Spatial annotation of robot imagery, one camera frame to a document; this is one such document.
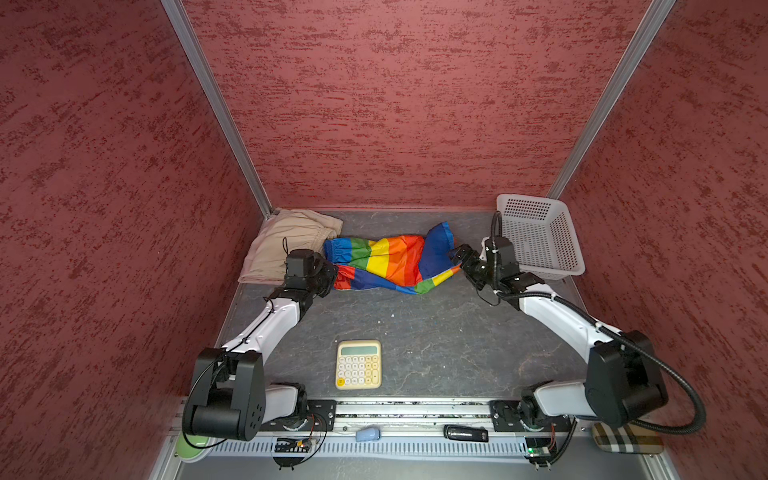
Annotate beige shorts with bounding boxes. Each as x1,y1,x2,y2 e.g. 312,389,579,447
238,210,343,285

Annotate black corrugated cable conduit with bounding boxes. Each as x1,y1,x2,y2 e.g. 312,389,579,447
490,209,707,466

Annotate left circuit board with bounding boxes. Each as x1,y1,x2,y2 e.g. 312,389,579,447
274,437,314,455

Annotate multicolour striped shorts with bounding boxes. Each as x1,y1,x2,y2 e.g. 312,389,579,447
323,223,460,295

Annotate right circuit board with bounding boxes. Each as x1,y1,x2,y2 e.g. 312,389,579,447
524,437,558,462

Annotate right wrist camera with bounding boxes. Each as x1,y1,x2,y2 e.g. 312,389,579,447
483,236,521,277

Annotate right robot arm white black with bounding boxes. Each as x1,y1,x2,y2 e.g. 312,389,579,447
449,244,668,431

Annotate green round button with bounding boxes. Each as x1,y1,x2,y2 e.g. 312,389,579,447
174,434,212,463

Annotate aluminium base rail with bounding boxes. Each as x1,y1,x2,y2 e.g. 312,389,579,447
149,394,679,480

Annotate small blue object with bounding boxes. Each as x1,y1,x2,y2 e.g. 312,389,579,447
355,426,381,443

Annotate yellow calculator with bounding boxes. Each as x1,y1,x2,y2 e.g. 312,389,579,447
335,340,383,390

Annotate plaid glasses case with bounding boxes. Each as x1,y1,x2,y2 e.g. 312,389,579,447
591,422,664,455

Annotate white plastic basket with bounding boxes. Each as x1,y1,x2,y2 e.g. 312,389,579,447
496,194,586,280

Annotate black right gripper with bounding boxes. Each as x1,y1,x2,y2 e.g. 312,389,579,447
444,244,499,290

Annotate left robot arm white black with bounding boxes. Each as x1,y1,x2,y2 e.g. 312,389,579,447
182,249,338,442

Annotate black usb stick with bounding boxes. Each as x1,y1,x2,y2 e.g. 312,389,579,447
443,425,489,443

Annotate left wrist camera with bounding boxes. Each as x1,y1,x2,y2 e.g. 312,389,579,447
284,249,324,289

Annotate circuit board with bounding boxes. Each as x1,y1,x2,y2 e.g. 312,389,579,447
274,437,314,455
524,437,558,462

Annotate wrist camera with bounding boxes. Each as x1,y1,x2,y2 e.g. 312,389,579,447
483,236,521,277
284,249,324,289

